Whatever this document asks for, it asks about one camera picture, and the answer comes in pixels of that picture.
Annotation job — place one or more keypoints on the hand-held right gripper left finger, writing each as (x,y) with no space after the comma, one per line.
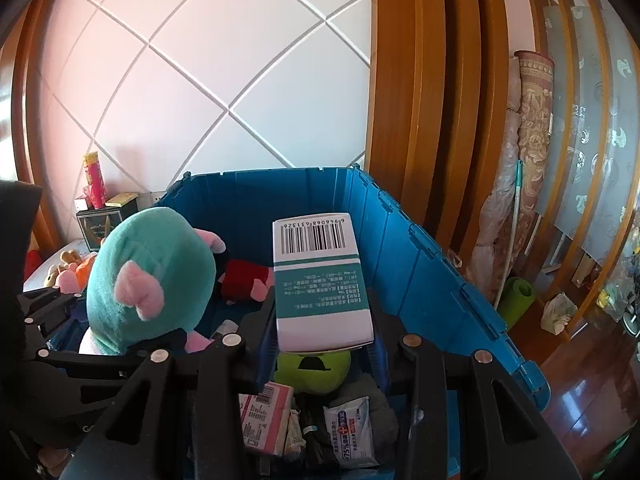
(266,360)

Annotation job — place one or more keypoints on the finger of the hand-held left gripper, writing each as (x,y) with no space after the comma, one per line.
(100,361)
(50,302)

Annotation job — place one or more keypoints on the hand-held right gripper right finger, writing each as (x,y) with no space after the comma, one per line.
(379,367)

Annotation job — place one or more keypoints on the orange dress pig plush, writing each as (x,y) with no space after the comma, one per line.
(85,270)

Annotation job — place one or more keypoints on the white teal medicine box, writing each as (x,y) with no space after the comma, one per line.
(320,285)

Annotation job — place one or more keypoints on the teal hooded pig plush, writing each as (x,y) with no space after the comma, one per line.
(150,260)

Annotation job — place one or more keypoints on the blue plastic storage bin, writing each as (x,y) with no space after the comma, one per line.
(400,260)

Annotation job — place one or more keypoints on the red plastic basket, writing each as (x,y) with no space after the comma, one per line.
(34,265)

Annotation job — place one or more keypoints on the green plush ball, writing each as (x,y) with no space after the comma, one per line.
(300,380)

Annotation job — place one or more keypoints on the grey cloth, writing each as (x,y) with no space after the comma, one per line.
(386,410)

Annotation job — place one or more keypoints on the brown bear plush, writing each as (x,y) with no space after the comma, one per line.
(71,257)

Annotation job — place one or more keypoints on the pink white medicine box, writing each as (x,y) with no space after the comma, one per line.
(265,415)

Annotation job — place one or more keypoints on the small white box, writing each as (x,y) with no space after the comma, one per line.
(81,204)

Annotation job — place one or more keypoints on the white blue wet wipes packet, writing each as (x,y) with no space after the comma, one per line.
(350,435)

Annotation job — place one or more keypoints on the black gift bag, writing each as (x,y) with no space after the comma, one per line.
(92,227)

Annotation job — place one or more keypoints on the small white packet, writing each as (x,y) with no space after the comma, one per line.
(294,435)

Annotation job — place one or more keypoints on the red dress pig plush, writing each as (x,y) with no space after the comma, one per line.
(242,277)

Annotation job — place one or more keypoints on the red cylindrical can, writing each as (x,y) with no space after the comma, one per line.
(95,180)

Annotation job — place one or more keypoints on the black plastic bag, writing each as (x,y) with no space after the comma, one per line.
(317,445)

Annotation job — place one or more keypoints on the yellow flat box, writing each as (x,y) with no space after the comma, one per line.
(121,199)

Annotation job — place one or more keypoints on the green rolled mat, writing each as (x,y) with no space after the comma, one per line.
(516,302)

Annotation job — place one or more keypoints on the crumpled white cloth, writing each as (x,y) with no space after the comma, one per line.
(557,312)

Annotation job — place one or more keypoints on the rolled patterned carpet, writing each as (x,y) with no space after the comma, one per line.
(535,135)

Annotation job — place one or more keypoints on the frosted glass door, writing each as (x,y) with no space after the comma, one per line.
(595,110)

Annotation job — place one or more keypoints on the wooden door frame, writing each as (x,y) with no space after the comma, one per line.
(425,85)

